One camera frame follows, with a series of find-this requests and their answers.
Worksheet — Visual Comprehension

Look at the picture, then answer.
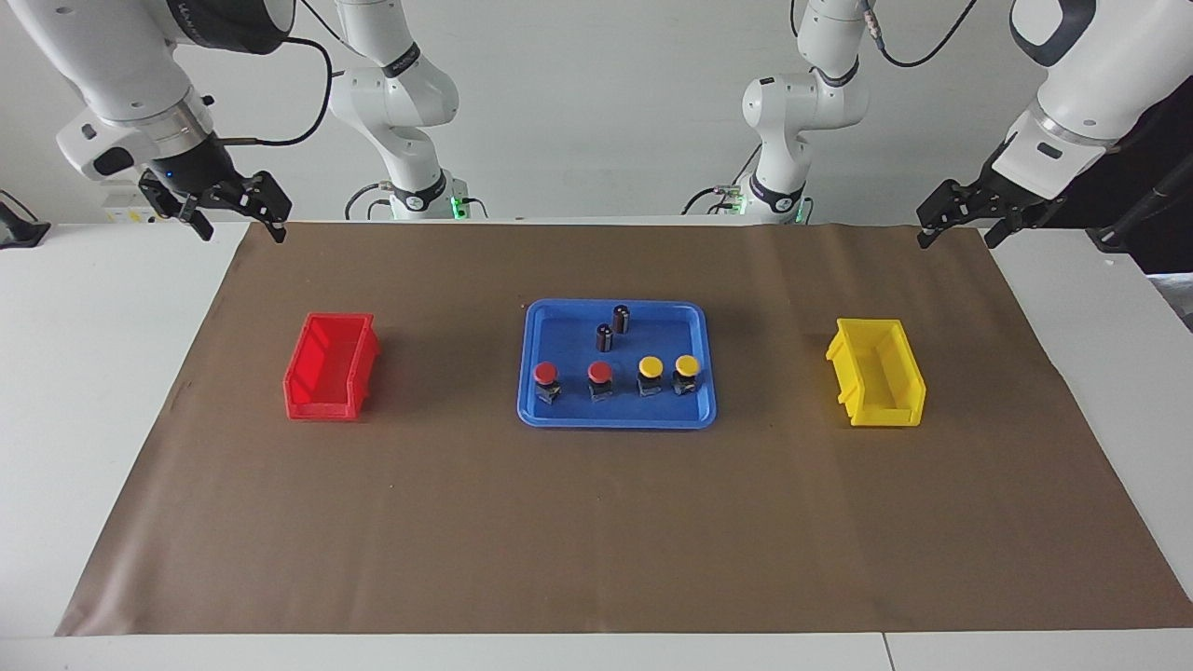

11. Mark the yellow plastic bin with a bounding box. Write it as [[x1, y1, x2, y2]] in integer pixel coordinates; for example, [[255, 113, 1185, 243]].
[[825, 318, 928, 428]]

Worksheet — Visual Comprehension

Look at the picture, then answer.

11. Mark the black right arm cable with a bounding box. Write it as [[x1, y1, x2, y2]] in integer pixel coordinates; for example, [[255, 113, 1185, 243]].
[[219, 35, 335, 148]]

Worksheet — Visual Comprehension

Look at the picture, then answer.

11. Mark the red plastic bin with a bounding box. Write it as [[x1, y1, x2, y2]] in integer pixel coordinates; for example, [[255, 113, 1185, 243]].
[[282, 311, 381, 422]]

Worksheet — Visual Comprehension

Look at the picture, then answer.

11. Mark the blue plastic tray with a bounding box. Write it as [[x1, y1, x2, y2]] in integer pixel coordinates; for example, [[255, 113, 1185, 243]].
[[517, 298, 719, 430]]

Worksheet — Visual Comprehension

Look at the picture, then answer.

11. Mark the black right base cable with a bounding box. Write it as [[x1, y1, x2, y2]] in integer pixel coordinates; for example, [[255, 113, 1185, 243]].
[[344, 182, 392, 222]]

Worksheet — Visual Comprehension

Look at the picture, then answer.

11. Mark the black background panel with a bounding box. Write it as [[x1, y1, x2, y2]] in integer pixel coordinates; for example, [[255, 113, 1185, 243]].
[[1058, 75, 1193, 276]]

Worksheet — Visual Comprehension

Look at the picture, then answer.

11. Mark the white wall socket box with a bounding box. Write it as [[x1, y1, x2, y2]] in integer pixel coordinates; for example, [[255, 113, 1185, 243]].
[[101, 182, 158, 223]]

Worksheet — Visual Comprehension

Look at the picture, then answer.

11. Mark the black stand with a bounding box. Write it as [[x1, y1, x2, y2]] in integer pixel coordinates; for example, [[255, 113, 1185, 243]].
[[1086, 154, 1193, 253]]

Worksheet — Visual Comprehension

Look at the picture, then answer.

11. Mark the brown paper table mat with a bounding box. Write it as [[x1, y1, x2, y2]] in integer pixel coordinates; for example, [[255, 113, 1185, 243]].
[[54, 221, 1193, 637]]

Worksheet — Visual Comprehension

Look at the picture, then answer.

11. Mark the black left base cable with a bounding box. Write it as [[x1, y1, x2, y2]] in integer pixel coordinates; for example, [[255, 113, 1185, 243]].
[[680, 144, 763, 217]]

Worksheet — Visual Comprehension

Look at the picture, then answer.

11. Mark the black base cable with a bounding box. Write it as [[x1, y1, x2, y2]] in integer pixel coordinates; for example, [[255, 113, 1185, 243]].
[[344, 182, 392, 222], [680, 144, 763, 217]]

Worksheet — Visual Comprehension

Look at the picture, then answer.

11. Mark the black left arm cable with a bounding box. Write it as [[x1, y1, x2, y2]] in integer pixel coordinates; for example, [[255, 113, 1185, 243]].
[[862, 0, 980, 68]]

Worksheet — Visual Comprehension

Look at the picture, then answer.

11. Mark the black device at table edge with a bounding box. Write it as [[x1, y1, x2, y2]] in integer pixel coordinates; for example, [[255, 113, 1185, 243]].
[[0, 189, 52, 250]]

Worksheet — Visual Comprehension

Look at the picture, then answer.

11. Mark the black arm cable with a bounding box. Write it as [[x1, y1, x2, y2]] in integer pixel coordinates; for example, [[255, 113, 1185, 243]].
[[219, 35, 335, 148], [862, 0, 980, 68]]

